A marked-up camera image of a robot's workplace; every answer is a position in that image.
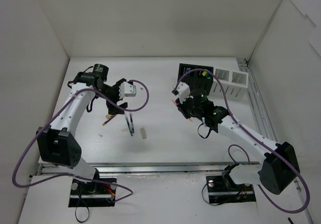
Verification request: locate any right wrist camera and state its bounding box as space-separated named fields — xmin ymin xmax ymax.
xmin=172 ymin=82 xmax=190 ymax=103

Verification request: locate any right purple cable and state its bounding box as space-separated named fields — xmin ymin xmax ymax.
xmin=172 ymin=68 xmax=310 ymax=213

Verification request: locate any red pen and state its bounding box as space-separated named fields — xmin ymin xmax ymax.
xmin=171 ymin=99 xmax=193 ymax=122

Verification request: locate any aluminium rail frame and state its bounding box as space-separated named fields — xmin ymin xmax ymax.
xmin=36 ymin=57 xmax=301 ymax=192

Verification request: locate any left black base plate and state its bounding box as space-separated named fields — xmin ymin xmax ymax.
xmin=68 ymin=179 xmax=116 ymax=207

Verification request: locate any orange pencil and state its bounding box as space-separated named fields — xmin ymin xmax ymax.
xmin=102 ymin=115 xmax=117 ymax=126

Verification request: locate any beige eraser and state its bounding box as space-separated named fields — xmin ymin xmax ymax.
xmin=140 ymin=128 xmax=147 ymax=139

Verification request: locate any teal tipped pen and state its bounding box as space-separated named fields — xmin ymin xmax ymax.
xmin=124 ymin=114 xmax=133 ymax=136

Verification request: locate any white divided organizer box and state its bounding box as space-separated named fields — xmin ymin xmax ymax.
xmin=214 ymin=68 xmax=248 ymax=101

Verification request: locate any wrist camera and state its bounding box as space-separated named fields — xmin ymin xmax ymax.
xmin=119 ymin=81 xmax=136 ymax=99
xmin=172 ymin=82 xmax=190 ymax=103

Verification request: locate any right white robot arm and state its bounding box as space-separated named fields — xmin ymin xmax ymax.
xmin=173 ymin=83 xmax=300 ymax=195

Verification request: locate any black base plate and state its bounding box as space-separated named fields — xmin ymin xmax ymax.
xmin=201 ymin=175 xmax=256 ymax=205
xmin=68 ymin=179 xmax=116 ymax=207

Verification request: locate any purple cable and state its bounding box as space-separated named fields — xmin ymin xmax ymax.
xmin=12 ymin=79 xmax=150 ymax=202
xmin=172 ymin=68 xmax=310 ymax=213

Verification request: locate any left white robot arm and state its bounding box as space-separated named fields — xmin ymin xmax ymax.
xmin=37 ymin=64 xmax=136 ymax=194

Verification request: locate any blue tipped pen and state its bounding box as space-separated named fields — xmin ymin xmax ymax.
xmin=129 ymin=112 xmax=134 ymax=134

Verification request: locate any black divided organizer box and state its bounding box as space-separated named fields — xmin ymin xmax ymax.
xmin=178 ymin=63 xmax=214 ymax=95

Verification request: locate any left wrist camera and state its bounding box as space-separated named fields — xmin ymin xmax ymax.
xmin=119 ymin=81 xmax=136 ymax=99

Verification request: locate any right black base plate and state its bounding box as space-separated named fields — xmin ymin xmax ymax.
xmin=201 ymin=175 xmax=256 ymax=205

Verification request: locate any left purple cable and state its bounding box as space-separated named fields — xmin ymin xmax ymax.
xmin=12 ymin=79 xmax=150 ymax=202

